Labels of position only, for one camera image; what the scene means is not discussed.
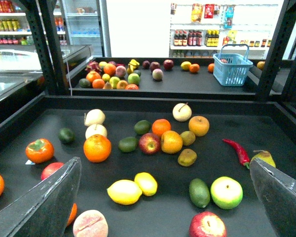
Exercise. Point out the dark red apple far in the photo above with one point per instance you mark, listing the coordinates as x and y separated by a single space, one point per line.
168 64

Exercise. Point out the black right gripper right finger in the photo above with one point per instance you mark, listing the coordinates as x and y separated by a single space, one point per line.
277 192

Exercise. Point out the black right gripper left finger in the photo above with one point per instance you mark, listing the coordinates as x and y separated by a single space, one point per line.
44 210

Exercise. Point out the yellow lemon far shelf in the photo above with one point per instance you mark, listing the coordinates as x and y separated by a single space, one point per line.
185 65

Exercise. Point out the orange yellow apple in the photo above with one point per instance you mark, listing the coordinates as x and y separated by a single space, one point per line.
199 125
171 142

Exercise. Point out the brown kiwi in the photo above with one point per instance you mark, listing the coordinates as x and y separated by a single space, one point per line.
188 137
187 157

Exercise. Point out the orange yellow apple centre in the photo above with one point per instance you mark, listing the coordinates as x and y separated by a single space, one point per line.
171 142

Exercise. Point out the orange persimmon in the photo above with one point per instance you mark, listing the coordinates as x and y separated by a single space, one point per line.
40 150

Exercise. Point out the large orange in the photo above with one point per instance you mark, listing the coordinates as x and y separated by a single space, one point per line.
97 148

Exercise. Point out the black far fruit tray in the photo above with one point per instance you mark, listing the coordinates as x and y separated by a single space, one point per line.
180 84

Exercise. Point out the brown kiwi lower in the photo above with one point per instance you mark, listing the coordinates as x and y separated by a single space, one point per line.
187 157

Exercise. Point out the black front fruit tray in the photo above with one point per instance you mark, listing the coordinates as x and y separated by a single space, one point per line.
168 213

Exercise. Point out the brown kiwi upper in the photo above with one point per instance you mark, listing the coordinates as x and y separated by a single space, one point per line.
188 137

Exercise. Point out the green lime front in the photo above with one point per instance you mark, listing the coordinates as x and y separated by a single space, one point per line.
128 144

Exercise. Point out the orange yellow apple back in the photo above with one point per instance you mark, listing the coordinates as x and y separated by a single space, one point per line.
199 125

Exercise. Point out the red chili pepper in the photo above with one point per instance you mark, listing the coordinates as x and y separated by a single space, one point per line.
243 157

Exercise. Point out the white pear front left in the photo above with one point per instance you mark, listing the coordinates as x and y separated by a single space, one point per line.
96 129

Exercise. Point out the small yellow lemon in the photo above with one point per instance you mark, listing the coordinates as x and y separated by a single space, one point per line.
147 183

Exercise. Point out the pink peach front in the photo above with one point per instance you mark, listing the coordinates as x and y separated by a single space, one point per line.
90 223

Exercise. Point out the white pear back left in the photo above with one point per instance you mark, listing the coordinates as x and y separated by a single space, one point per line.
95 116

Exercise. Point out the green apple far pile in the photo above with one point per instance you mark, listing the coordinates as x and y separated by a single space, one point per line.
134 78

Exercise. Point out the red yellow apple centre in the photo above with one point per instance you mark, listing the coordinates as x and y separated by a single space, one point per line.
149 144

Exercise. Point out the green avocado near apple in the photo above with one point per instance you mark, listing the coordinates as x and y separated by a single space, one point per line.
199 193

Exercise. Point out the small tangerine centre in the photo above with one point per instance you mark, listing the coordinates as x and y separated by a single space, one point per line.
160 126

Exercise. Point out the peach far shelf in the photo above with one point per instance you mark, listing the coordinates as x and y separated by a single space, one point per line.
157 74

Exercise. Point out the red fruit behind finger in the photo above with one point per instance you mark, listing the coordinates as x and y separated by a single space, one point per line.
50 169

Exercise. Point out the red apple front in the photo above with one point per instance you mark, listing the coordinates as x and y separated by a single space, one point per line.
207 224

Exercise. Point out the orange on side tray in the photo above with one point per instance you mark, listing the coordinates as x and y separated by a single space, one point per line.
260 65

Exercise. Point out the white pear back right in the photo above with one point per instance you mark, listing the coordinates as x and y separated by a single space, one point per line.
182 112

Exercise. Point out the yellow green pear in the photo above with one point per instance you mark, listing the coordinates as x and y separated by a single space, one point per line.
265 156

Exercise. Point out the orange fruit under finger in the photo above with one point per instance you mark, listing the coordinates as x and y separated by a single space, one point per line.
72 215

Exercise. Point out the blue basket on far shelf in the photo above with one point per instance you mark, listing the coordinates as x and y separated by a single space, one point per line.
231 69

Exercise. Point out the black fruit tray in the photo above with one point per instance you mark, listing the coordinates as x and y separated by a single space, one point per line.
180 84
168 213

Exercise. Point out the white pear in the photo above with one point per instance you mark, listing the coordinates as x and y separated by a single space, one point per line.
95 116
182 112
96 129

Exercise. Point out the large yellow lemon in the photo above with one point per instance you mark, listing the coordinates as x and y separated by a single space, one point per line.
124 192

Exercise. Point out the green lime back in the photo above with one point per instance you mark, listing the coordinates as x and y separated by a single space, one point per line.
142 127

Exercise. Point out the tangerine far shelf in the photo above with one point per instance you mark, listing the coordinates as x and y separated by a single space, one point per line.
194 68

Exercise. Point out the dark green lime left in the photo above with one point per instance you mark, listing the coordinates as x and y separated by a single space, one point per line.
66 135

